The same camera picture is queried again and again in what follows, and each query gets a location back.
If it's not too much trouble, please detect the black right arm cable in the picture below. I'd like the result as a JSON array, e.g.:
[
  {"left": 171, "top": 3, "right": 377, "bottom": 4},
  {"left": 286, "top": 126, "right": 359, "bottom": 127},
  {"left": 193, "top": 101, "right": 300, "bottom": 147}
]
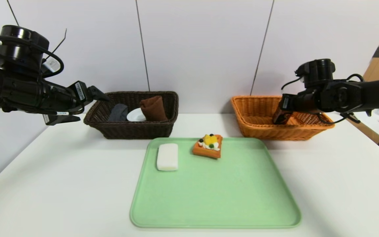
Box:
[{"left": 318, "top": 112, "right": 361, "bottom": 125}]

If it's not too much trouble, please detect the black chewing gum box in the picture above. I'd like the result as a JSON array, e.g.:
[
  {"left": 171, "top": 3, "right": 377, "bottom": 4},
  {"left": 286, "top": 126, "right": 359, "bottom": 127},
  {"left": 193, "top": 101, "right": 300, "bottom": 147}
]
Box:
[{"left": 273, "top": 110, "right": 288, "bottom": 125}]

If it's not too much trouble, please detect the brown towel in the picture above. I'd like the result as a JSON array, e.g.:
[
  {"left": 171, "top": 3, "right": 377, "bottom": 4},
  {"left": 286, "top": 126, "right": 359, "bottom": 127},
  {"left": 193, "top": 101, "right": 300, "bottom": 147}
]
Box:
[{"left": 140, "top": 96, "right": 168, "bottom": 121}]

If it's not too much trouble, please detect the orange wicker basket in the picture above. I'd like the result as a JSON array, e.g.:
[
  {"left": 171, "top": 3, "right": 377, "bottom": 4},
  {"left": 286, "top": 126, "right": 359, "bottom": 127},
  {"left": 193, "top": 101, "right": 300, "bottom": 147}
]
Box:
[{"left": 231, "top": 96, "right": 335, "bottom": 141}]

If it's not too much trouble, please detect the dark grey towel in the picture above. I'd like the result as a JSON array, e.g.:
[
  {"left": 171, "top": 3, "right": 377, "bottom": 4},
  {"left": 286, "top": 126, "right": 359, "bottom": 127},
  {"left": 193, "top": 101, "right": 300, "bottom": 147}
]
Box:
[{"left": 108, "top": 104, "right": 129, "bottom": 121}]

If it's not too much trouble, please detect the dark brown wicker basket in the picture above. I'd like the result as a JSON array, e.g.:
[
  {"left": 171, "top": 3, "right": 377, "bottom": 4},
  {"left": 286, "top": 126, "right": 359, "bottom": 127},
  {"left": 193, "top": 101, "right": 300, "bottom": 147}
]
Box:
[{"left": 84, "top": 92, "right": 179, "bottom": 140}]

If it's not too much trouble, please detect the white soap bar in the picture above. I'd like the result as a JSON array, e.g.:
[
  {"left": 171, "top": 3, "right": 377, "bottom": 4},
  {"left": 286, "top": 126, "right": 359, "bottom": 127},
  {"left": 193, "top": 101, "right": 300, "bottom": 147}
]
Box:
[{"left": 157, "top": 143, "right": 179, "bottom": 171}]

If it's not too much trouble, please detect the white side table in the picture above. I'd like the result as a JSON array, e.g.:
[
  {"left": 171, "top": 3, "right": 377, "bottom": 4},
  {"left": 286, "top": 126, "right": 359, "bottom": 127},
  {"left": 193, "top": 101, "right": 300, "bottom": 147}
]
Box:
[{"left": 354, "top": 109, "right": 379, "bottom": 145}]

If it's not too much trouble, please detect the orange waffle with fruit topping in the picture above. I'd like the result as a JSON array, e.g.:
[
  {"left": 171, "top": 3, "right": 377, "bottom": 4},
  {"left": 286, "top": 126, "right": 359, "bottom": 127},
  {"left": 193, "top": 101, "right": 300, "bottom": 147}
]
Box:
[{"left": 192, "top": 134, "right": 223, "bottom": 159}]

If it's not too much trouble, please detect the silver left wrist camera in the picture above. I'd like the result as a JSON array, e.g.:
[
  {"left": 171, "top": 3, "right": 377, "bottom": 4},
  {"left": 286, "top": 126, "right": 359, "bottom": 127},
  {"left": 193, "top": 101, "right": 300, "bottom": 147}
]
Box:
[{"left": 43, "top": 59, "right": 61, "bottom": 75}]

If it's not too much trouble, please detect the light green plastic tray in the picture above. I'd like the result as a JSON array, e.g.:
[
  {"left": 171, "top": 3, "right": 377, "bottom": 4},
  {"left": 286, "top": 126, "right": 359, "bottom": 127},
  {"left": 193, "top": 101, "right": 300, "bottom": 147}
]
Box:
[{"left": 130, "top": 137, "right": 302, "bottom": 228}]

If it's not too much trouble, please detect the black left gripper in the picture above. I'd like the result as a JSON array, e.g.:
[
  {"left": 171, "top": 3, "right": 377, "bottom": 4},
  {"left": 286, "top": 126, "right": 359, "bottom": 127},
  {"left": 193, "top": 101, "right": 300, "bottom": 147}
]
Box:
[{"left": 40, "top": 80, "right": 110, "bottom": 126}]

